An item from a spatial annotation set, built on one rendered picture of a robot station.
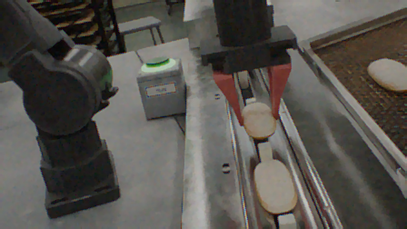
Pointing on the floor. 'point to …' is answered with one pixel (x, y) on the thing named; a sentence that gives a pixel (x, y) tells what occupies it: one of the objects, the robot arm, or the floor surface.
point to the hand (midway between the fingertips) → (257, 114)
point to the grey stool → (140, 28)
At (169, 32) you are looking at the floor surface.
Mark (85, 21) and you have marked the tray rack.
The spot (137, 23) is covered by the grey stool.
